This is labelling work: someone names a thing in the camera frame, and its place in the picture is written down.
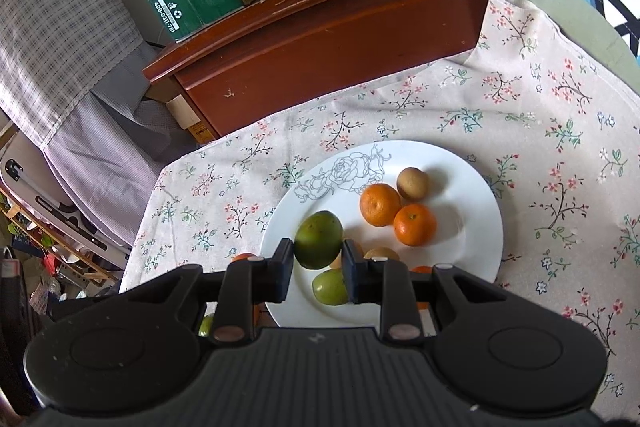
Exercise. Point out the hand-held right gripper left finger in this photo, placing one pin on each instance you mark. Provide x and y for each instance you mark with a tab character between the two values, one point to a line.
283	269

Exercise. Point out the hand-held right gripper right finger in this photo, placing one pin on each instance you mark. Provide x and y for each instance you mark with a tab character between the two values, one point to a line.
351	277

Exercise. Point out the green-orange mandarin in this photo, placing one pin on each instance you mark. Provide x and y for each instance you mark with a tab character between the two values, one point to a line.
318	239

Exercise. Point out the small green jujube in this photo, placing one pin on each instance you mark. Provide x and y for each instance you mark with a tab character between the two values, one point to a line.
327	288

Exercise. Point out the pale green sheet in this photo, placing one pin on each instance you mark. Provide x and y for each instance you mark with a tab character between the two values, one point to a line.
550	2

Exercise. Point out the round green jujube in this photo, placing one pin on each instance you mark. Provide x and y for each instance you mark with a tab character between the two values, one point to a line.
206	326

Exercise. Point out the wooden rack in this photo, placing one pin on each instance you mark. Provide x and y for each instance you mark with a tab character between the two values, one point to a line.
55	257

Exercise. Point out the white plate with flower drawing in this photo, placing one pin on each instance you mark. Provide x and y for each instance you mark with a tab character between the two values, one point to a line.
465	232

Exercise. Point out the floral tablecloth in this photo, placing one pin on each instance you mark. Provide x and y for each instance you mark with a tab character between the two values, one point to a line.
550	157

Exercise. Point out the orange mandarin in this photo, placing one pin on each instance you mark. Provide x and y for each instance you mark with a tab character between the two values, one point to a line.
415	225
380	205
245	257
422	269

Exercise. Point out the white and black folding frame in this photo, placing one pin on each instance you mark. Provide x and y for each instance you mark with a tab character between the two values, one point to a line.
45	187

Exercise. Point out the brown wooden cabinet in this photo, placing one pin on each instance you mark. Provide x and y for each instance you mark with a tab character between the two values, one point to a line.
325	47

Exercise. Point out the purple checked cloth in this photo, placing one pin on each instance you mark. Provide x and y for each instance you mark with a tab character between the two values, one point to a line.
60	57

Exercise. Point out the brownish green fruit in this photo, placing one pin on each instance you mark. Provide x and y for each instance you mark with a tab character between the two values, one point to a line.
413	183

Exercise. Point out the small tan longan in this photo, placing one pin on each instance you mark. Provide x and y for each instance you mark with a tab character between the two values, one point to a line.
381	253

